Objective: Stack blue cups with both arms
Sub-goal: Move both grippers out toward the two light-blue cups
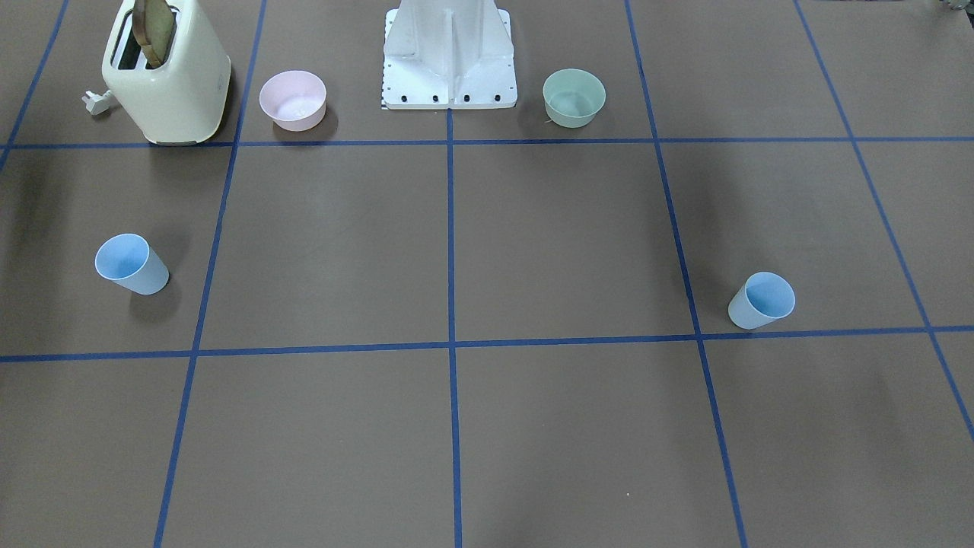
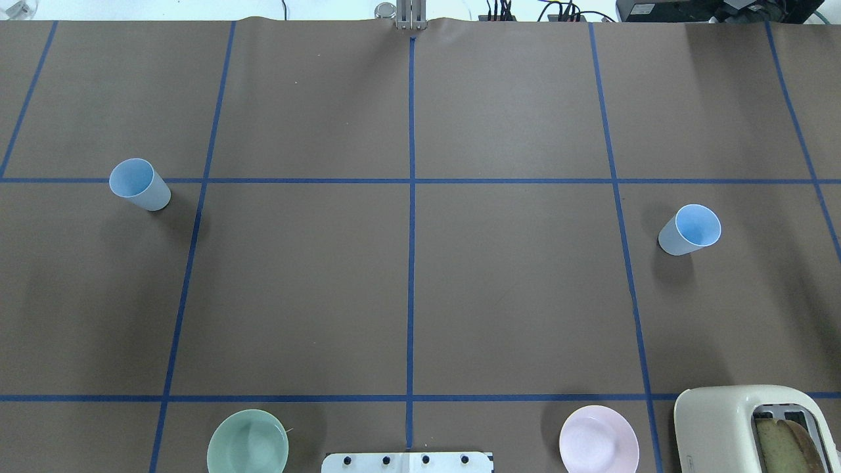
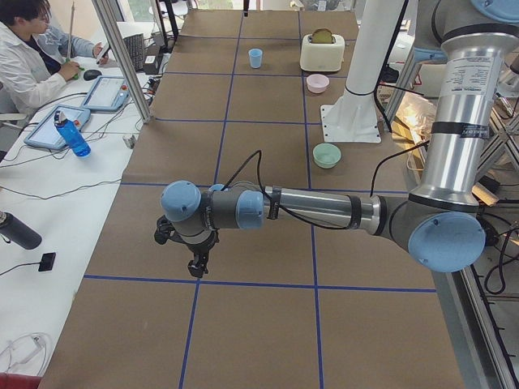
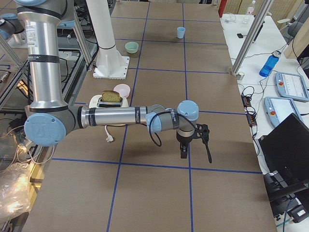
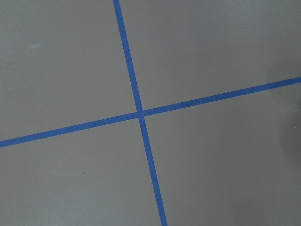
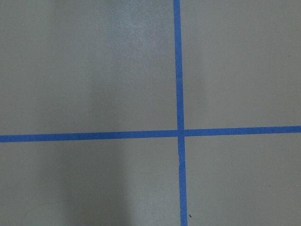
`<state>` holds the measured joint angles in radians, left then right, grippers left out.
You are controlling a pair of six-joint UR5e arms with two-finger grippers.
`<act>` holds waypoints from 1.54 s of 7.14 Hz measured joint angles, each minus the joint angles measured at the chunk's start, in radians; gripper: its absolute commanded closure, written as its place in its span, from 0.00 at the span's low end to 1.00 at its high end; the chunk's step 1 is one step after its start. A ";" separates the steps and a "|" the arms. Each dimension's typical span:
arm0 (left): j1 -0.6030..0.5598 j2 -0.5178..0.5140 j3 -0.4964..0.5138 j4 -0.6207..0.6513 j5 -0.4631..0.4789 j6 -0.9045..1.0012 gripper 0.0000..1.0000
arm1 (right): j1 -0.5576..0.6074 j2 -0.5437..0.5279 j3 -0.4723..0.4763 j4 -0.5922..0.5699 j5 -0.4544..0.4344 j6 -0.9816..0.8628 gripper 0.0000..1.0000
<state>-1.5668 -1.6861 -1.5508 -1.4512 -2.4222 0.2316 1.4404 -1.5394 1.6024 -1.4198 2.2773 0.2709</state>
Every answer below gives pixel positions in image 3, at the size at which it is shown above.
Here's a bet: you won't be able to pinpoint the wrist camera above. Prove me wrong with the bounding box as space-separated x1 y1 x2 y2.
153 215 175 245

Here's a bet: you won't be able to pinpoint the blue cup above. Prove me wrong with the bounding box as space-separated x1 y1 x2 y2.
248 48 263 69
208 184 228 191

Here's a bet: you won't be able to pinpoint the cream toaster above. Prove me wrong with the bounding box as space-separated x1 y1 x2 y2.
299 34 345 72

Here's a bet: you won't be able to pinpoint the teach pendant near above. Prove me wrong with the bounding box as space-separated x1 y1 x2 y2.
24 105 91 150

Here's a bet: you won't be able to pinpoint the clear safety glasses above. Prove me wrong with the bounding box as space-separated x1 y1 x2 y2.
1 332 53 377

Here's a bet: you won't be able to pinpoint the aluminium frame post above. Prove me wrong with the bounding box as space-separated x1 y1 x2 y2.
92 0 152 124

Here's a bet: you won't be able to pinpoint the teach pendant far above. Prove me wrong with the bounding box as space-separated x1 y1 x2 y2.
80 76 129 112

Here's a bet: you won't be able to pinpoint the green bowl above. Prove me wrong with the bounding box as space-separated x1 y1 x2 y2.
312 143 341 169

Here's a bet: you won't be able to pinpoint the black keyboard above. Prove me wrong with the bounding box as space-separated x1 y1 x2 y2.
123 33 145 71

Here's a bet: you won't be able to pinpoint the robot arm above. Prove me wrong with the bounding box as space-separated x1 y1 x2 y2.
154 1 518 278

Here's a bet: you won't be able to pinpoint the black computer mouse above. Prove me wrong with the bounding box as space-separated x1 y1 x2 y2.
83 69 102 81

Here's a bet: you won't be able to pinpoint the person in white coat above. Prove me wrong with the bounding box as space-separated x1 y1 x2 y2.
1 1 108 115

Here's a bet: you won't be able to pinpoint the small black box device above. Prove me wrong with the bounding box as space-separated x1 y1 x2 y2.
38 252 56 272

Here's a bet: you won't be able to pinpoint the pink bowl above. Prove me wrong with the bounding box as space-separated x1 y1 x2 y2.
306 74 330 94

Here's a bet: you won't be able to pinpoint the toast slice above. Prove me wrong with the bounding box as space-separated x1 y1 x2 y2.
311 28 334 44

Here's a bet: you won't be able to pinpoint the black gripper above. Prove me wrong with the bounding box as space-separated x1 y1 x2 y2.
180 230 219 278

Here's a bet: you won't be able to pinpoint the blue water bottle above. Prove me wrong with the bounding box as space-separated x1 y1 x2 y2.
54 110 91 157

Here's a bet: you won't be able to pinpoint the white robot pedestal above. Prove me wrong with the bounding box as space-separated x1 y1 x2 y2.
320 0 408 143

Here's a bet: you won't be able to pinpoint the black thermos bottle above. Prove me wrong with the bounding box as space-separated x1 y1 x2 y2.
1 212 42 250

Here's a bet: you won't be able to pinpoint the teach pendant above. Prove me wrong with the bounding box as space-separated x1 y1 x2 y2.
24 105 91 150
80 76 129 112

